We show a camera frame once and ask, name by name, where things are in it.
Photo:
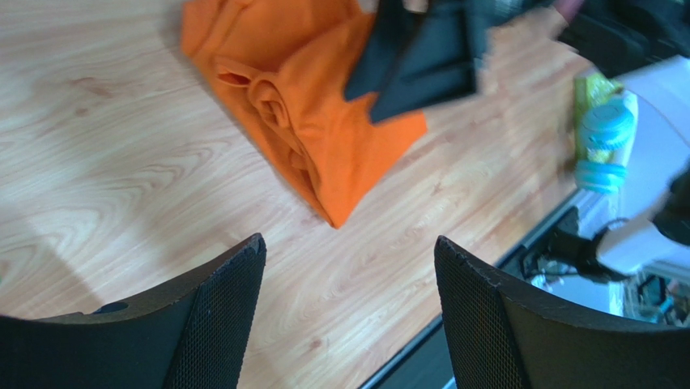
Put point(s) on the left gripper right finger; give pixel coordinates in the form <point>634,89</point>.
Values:
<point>566,345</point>

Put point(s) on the aluminium frame rail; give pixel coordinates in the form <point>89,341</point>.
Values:
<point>616,255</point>

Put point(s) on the teal headphones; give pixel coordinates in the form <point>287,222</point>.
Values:
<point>609,177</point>

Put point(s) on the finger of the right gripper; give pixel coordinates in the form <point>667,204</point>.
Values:
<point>439,63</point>
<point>392,28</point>

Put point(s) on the orange t shirt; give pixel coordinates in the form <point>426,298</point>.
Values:
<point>281,67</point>

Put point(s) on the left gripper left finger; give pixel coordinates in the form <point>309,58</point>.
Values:
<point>188,332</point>

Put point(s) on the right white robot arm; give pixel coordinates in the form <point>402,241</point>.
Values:
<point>614,35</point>

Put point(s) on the green picture book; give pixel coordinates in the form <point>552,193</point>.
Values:
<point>594,120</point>

